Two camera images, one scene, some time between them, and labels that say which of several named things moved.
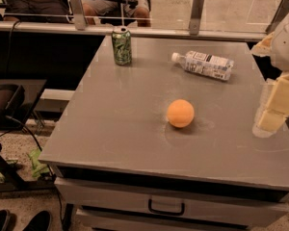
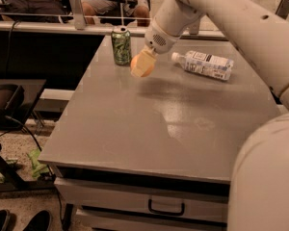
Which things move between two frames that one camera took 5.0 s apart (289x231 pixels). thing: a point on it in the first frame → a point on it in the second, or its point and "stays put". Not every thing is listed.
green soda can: (122, 45) stays put
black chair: (8, 111) stays put
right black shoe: (41, 221) stays put
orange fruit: (180, 113) → (146, 72)
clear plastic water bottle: (205, 64) stays put
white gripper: (287, 47) → (160, 39)
